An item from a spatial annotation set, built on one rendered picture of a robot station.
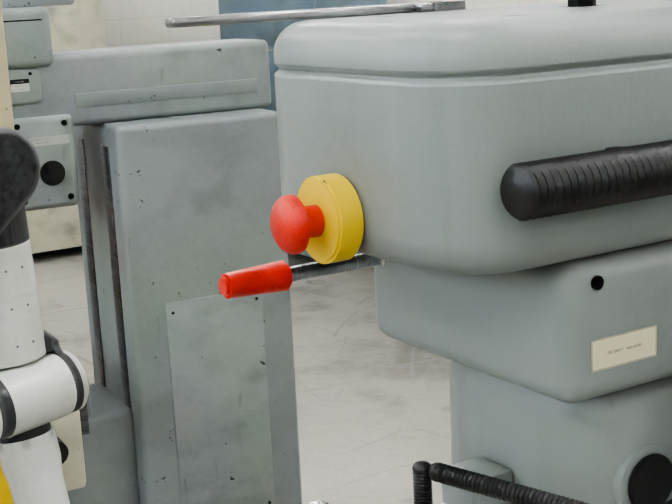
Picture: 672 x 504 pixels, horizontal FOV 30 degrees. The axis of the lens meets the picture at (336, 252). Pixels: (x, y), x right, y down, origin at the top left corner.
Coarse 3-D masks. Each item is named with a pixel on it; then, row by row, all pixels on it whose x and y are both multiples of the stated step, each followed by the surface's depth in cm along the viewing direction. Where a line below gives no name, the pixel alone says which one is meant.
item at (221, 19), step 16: (464, 0) 99; (192, 16) 91; (208, 16) 90; (224, 16) 91; (240, 16) 91; (256, 16) 92; (272, 16) 93; (288, 16) 93; (304, 16) 94; (320, 16) 94; (336, 16) 95; (352, 16) 96
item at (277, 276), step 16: (368, 256) 99; (240, 272) 93; (256, 272) 93; (272, 272) 94; (288, 272) 94; (304, 272) 96; (320, 272) 97; (336, 272) 98; (224, 288) 93; (240, 288) 93; (256, 288) 93; (272, 288) 94; (288, 288) 95
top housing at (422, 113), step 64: (640, 0) 101; (320, 64) 85; (384, 64) 78; (448, 64) 75; (512, 64) 75; (576, 64) 78; (640, 64) 81; (320, 128) 86; (384, 128) 79; (448, 128) 76; (512, 128) 76; (576, 128) 78; (640, 128) 81; (384, 192) 81; (448, 192) 77; (384, 256) 83; (448, 256) 78; (512, 256) 78; (576, 256) 81
